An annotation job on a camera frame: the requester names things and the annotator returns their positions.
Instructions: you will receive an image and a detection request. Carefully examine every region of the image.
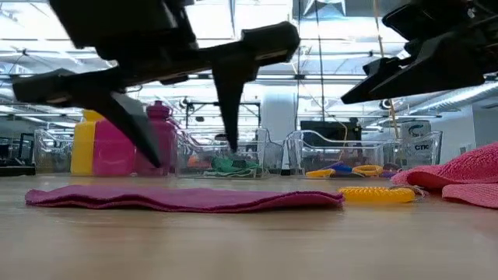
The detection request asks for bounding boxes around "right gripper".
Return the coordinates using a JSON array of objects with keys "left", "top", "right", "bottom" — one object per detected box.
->
[{"left": 341, "top": 0, "right": 498, "bottom": 105}]

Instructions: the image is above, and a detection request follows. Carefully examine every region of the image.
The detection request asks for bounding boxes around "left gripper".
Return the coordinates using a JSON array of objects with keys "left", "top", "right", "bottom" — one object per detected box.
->
[{"left": 11, "top": 0, "right": 301, "bottom": 169}]

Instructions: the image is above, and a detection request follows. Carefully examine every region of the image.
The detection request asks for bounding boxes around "hot pink water bottle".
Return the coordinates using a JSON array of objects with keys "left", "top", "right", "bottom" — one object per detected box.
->
[{"left": 92, "top": 117, "right": 138, "bottom": 178}]

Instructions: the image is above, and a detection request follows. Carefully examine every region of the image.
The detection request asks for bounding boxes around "purple water bottle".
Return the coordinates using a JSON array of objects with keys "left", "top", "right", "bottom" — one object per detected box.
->
[{"left": 134, "top": 100, "right": 179, "bottom": 177}]

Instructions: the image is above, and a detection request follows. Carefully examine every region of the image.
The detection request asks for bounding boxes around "yellow water bottle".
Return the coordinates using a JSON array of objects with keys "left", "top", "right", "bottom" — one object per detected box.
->
[{"left": 70, "top": 109, "right": 105, "bottom": 176}]

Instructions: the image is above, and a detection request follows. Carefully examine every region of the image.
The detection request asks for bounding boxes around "dark green towel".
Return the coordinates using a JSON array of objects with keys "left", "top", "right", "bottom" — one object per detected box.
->
[{"left": 211, "top": 156, "right": 266, "bottom": 176}]

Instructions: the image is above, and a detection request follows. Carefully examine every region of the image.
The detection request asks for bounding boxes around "light green towel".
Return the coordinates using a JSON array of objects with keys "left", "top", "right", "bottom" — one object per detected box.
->
[{"left": 202, "top": 166, "right": 268, "bottom": 180}]

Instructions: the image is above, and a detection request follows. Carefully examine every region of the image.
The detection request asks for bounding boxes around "magenta towel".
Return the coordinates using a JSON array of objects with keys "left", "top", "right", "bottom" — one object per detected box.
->
[{"left": 24, "top": 184, "right": 345, "bottom": 214}]

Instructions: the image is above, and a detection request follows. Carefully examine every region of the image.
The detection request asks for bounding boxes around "yellow coil wrist band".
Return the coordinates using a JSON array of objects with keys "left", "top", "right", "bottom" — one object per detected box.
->
[
  {"left": 336, "top": 184, "right": 427, "bottom": 205},
  {"left": 351, "top": 163, "right": 385, "bottom": 177}
]

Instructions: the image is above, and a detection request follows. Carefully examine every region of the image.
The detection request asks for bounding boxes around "coral pink towel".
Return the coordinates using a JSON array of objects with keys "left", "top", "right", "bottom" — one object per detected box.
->
[{"left": 389, "top": 141, "right": 498, "bottom": 210}]

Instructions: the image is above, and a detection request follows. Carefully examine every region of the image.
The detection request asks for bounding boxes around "blue coil wrist band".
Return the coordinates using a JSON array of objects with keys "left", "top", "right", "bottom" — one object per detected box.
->
[{"left": 324, "top": 162, "right": 354, "bottom": 176}]

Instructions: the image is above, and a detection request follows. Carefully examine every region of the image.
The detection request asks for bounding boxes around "clear plastic bin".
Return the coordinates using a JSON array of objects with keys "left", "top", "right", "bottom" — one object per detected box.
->
[
  {"left": 177, "top": 127, "right": 284, "bottom": 180},
  {"left": 285, "top": 129, "right": 444, "bottom": 179},
  {"left": 33, "top": 127, "right": 184, "bottom": 179}
]

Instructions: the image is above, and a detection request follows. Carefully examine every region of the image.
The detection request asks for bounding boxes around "long ceiling light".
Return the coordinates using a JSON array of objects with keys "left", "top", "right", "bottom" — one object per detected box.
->
[{"left": 186, "top": 72, "right": 369, "bottom": 82}]

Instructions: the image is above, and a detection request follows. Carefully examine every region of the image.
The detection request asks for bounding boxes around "clear printed plastic cup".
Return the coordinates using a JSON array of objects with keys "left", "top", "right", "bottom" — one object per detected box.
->
[{"left": 399, "top": 119, "right": 433, "bottom": 157}]

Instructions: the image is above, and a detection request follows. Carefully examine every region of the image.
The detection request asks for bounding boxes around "black screen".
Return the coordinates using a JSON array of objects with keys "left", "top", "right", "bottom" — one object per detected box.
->
[{"left": 299, "top": 120, "right": 363, "bottom": 143}]

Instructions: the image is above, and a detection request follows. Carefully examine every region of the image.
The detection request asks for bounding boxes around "yellow hanging cable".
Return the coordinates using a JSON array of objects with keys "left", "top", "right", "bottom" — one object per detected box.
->
[{"left": 372, "top": 0, "right": 402, "bottom": 141}]

